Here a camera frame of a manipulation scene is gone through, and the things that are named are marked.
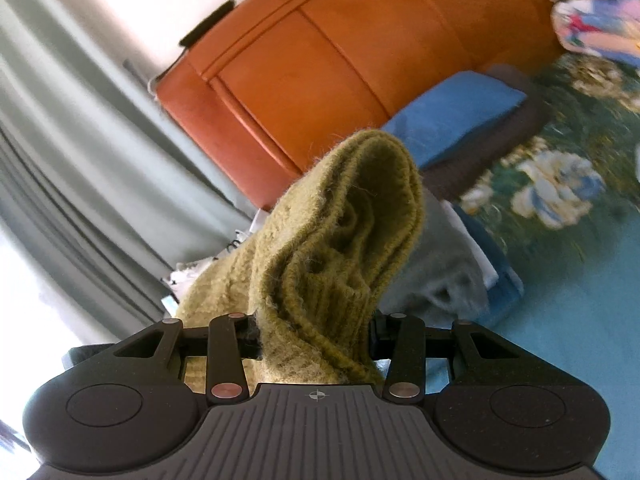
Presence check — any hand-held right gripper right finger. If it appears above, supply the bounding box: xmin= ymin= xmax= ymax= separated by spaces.
xmin=369 ymin=310 xmax=527 ymax=405

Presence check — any colourful printed cloth bundle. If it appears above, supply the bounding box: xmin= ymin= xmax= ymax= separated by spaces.
xmin=549 ymin=0 xmax=640 ymax=68

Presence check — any blue pillow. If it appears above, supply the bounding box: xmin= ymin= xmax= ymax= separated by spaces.
xmin=381 ymin=71 xmax=528 ymax=170

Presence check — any orange wooden headboard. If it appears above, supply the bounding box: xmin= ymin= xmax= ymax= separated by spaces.
xmin=155 ymin=0 xmax=571 ymax=211

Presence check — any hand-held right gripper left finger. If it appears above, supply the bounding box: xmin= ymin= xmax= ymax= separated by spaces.
xmin=112 ymin=312 xmax=262 ymax=405

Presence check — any grey-green curtain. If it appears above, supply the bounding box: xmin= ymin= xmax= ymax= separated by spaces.
xmin=0 ymin=0 xmax=256 ymax=351

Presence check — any teal floral bedsheet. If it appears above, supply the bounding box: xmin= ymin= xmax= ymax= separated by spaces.
xmin=380 ymin=52 xmax=640 ymax=480

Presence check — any black object on headboard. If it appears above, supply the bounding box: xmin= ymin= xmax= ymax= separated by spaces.
xmin=178 ymin=0 xmax=236 ymax=48

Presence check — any mustard yellow knit sweater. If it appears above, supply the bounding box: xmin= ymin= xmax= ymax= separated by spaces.
xmin=175 ymin=129 xmax=427 ymax=396

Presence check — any pile of folded clothes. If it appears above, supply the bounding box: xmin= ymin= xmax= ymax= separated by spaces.
xmin=377 ymin=200 xmax=526 ymax=318

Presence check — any white bedside clutter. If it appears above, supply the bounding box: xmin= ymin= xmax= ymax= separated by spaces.
xmin=160 ymin=210 xmax=271 ymax=308

